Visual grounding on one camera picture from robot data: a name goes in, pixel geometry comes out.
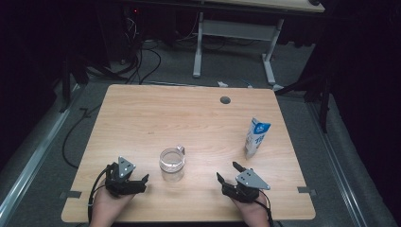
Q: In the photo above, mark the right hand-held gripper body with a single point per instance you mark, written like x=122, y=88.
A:
x=249, y=183

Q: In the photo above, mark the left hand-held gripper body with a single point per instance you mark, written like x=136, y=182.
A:
x=121, y=186

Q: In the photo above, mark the white and blue packet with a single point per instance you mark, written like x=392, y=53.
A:
x=256, y=138

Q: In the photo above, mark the person's left hand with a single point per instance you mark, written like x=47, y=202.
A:
x=105, y=211

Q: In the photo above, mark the person's right hand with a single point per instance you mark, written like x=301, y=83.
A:
x=253, y=213

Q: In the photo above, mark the grey tape strip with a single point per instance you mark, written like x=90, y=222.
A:
x=306, y=190
x=71, y=194

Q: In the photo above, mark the white scrap on floor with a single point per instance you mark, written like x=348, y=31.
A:
x=222, y=84

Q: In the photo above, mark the black metal stand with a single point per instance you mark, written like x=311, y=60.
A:
x=324, y=94
x=66, y=85

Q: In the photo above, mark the desk with white metal legs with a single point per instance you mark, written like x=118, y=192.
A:
x=235, y=30

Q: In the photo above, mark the dark equipment with red light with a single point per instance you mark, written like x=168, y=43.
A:
x=134, y=25

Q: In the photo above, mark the metal floor rail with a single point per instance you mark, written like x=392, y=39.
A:
x=34, y=164
x=339, y=176

